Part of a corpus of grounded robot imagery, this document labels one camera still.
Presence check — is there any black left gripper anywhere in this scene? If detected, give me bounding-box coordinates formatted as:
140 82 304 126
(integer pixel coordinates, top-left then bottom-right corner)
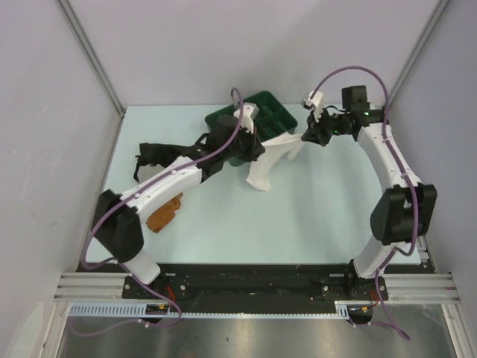
221 124 265 163

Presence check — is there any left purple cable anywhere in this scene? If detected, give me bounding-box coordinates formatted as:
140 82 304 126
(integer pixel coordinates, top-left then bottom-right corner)
70 87 247 336

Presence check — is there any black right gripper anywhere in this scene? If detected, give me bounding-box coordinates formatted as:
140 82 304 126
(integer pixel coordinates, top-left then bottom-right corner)
301 106 350 148

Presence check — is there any orange brown underwear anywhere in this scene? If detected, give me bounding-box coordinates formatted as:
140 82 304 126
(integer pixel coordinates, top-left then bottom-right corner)
146 193 183 233

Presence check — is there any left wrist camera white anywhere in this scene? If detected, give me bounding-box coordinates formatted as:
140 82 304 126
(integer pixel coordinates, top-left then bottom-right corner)
233 102 259 134

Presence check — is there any white cable duct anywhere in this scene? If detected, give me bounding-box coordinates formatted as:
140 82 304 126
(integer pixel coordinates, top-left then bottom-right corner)
69 301 374 321

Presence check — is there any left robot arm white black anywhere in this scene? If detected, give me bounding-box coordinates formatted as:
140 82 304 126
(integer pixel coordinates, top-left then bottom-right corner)
92 115 265 298

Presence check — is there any black underwear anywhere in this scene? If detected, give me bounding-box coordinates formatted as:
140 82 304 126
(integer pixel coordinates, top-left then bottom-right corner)
133 134 220 183

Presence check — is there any left aluminium corner post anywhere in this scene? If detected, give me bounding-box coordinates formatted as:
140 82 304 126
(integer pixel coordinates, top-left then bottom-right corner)
55 0 126 116

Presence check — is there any front aluminium rail left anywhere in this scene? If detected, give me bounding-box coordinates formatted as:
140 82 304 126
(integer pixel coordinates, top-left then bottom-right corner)
51 271 131 303

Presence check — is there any white underwear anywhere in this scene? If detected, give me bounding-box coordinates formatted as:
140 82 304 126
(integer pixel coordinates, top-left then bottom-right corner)
246 133 305 192

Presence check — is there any right aluminium corner post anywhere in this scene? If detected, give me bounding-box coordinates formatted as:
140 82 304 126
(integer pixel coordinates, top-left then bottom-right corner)
387 0 453 107

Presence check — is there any aluminium corner post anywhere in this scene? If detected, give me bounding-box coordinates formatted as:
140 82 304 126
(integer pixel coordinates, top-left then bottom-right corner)
387 0 453 107
55 0 126 116

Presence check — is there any front aluminium rail right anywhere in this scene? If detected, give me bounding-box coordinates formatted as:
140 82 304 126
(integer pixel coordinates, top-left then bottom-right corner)
384 274 461 304

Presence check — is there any green compartment tray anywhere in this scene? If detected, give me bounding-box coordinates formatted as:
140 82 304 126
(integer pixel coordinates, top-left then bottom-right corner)
204 90 298 167

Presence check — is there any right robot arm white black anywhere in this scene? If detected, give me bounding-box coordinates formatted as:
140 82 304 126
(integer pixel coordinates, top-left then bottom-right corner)
302 86 437 299

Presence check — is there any aluminium rail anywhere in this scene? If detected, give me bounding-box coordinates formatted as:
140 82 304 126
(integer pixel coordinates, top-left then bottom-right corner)
384 274 461 304
51 271 131 303

